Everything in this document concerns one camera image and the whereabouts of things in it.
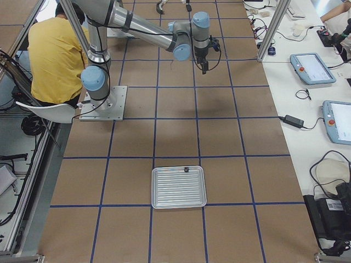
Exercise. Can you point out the near blue teach pendant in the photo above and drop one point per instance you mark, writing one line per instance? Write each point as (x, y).
(336, 116)

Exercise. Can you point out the far blue teach pendant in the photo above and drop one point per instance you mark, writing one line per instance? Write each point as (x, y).
(311, 69)

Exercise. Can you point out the black power adapter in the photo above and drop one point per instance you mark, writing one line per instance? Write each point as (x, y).
(293, 121)

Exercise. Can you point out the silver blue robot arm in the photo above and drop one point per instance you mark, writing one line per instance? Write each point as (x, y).
(184, 39)

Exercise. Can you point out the black plastic clip part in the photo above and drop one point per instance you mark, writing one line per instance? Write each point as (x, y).
(188, 7)

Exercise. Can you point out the aluminium frame post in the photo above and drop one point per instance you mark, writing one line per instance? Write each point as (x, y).
(280, 11)

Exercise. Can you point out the blue teach pendant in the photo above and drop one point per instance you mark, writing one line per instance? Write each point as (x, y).
(311, 69)
(336, 116)

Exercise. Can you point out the ribbed silver metal tray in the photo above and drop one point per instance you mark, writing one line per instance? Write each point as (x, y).
(172, 188)

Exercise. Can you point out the white paper cup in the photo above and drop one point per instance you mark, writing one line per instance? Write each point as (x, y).
(297, 30)

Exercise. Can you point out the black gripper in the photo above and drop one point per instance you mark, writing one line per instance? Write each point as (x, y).
(200, 53)

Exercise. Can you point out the olive curved brake shoe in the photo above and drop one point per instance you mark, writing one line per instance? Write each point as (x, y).
(159, 6)

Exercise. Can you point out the person in yellow shirt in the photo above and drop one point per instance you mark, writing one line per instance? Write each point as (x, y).
(56, 61)

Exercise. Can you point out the white plastic chair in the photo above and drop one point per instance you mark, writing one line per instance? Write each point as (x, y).
(60, 113)

